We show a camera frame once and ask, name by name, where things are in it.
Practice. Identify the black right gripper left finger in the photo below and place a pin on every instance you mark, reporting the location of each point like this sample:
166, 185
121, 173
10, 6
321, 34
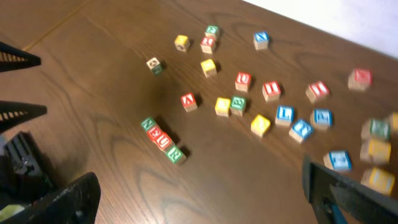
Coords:
77, 202

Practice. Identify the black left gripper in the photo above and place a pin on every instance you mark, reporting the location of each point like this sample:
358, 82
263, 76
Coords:
24, 178

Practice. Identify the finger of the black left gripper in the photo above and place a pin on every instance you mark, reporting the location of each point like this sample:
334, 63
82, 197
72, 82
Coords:
15, 59

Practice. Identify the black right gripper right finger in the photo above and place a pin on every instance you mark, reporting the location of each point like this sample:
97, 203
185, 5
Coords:
329, 192

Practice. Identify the red E block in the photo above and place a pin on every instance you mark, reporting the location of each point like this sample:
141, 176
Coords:
154, 132

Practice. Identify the green N block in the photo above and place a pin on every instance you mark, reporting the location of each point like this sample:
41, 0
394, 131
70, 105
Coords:
148, 123

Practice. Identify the green R block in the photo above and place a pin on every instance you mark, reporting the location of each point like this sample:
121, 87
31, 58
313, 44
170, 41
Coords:
175, 155

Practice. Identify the red i block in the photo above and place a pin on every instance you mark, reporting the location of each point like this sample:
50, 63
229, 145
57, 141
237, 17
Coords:
317, 91
271, 91

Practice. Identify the red u block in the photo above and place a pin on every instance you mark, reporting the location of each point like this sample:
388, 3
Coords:
243, 82
163, 142

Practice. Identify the yellow S block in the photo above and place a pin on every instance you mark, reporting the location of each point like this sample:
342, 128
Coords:
378, 180

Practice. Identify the blue 2 block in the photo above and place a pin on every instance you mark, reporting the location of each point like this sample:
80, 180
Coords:
338, 161

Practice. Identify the green Z block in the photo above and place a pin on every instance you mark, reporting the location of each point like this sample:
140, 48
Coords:
375, 129

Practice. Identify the yellow picture block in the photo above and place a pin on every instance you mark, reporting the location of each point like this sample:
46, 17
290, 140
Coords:
392, 121

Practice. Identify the blue P block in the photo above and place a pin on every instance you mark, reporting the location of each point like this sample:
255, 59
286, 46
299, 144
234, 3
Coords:
321, 119

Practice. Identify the blue T block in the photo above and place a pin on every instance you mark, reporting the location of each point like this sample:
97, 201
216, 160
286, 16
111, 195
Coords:
301, 130

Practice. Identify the blue L block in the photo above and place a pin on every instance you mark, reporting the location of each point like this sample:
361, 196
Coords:
284, 115

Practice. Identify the red M block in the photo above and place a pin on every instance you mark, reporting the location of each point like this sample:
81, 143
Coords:
360, 79

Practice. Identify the yellow O block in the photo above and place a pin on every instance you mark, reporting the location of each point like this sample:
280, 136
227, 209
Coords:
260, 125

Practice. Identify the white picture block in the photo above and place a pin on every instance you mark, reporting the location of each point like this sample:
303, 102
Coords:
155, 66

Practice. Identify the red A block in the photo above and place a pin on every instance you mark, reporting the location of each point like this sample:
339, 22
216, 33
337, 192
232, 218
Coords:
189, 102

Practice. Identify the green B block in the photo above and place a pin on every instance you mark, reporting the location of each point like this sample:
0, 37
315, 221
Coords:
238, 105

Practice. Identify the blue X block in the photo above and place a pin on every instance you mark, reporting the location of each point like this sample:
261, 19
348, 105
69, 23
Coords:
261, 40

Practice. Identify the red Y block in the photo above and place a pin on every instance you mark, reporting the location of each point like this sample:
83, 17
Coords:
208, 45

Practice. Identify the green F block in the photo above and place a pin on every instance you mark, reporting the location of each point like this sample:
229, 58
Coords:
212, 32

